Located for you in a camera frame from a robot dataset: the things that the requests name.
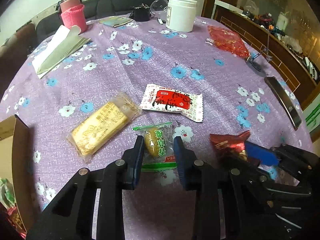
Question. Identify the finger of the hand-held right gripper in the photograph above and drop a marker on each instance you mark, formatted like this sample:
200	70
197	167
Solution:
262	178
261	153

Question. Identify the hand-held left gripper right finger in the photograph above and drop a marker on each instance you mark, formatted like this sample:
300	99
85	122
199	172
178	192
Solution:
180	160

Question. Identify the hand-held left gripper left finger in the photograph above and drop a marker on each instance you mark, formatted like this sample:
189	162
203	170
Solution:
137	165

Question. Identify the clear green-edged pastry packet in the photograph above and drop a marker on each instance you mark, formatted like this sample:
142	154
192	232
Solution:
156	142

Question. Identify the brown cardboard box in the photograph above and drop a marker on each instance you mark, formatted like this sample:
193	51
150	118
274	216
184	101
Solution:
21	167

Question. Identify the yellow cake snack packet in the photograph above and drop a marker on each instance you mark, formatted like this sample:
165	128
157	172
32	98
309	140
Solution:
100	127

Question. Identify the black smartphone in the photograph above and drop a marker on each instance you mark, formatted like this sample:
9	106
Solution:
283	100

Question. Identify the white red-label snack packet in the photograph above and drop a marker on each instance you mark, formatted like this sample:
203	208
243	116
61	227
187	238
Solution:
170	100

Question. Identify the green white box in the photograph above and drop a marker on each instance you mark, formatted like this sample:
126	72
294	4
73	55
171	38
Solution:
313	118

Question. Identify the dark-framed eyeglasses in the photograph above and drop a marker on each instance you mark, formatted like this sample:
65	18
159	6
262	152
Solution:
255	63

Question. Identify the wooden cabinet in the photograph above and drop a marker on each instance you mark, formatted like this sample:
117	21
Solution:
282	52

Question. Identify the red patterned plastic bag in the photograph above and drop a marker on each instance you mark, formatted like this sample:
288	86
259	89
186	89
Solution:
227	41

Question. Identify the folded white paper tissues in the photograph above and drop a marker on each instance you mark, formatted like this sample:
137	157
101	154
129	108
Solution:
65	52

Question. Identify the green glittery snack packet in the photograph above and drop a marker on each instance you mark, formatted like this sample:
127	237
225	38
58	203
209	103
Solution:
6	192

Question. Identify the white plastic jar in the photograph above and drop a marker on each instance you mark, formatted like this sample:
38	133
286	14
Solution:
181	15

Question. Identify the folded white paper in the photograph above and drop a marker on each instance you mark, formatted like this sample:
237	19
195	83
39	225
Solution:
50	47

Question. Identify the small black device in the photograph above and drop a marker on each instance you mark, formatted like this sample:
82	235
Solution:
140	13

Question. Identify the thermos with pink sleeve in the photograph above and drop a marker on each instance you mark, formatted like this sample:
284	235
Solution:
72	17

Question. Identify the black sofa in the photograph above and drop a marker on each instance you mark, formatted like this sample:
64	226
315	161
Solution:
107	5

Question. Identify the brown armchair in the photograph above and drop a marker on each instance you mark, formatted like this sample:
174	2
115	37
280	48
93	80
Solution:
15	42

